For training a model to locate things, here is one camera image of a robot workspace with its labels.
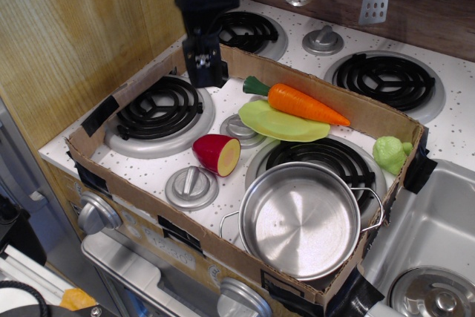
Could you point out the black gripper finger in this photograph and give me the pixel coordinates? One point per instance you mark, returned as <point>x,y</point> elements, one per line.
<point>203,60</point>

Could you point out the orange toy carrot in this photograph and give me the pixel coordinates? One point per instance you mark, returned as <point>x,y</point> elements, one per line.
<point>289,100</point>

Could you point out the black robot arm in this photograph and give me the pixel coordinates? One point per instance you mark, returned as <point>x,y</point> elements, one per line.
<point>201,48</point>

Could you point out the light green plastic plate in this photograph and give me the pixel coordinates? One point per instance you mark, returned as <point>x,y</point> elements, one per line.
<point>269,122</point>

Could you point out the back left stove burner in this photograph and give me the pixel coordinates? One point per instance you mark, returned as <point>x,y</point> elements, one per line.
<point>253,33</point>

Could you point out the stove burner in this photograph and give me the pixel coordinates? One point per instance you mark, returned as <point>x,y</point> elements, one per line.
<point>163,120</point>
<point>395,79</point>
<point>345,159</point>
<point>253,33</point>

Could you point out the front left stove burner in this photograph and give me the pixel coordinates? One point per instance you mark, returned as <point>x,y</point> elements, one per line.
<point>163,120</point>

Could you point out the silver middle stove knob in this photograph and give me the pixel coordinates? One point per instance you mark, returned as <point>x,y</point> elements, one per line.
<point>234,127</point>

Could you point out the silver stove knob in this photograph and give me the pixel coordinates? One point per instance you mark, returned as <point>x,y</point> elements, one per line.
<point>234,127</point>
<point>191,189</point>
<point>323,42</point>

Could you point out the red halved toy fruit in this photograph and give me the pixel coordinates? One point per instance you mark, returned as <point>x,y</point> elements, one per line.
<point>218,153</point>

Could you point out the silver back stove knob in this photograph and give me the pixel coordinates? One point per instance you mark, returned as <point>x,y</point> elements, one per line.
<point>323,42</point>

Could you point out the silver front stove knob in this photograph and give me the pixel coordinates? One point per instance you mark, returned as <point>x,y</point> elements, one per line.
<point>191,189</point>

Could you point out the hanging silver slotted spatula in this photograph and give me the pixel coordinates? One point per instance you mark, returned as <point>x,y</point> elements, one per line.
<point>373,12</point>

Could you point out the front right stove burner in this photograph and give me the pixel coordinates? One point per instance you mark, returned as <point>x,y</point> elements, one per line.
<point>345,159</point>

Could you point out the brown cardboard fence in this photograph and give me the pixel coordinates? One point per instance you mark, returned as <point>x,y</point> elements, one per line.
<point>197,232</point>

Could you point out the silver left oven knob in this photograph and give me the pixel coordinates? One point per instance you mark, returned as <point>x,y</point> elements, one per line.
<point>96,214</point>

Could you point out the silver oven knob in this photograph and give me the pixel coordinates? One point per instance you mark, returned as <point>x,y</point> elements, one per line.
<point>96,214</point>
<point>237,299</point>

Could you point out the silver metal pot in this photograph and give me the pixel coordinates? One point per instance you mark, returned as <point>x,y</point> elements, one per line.
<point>303,220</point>

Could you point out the back right stove burner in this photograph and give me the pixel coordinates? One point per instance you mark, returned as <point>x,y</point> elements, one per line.
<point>395,79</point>

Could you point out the green toy lettuce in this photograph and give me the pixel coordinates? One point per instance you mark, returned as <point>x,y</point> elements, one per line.
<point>390,153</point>

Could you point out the silver right oven knob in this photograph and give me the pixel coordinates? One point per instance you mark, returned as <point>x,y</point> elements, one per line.
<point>237,299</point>

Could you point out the stainless steel sink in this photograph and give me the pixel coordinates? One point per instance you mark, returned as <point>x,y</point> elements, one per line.
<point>432,228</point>

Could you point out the silver sink drain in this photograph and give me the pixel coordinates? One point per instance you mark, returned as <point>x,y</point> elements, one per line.
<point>431,291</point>

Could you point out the silver oven door handle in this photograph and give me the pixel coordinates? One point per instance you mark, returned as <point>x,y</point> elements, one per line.
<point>144,284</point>

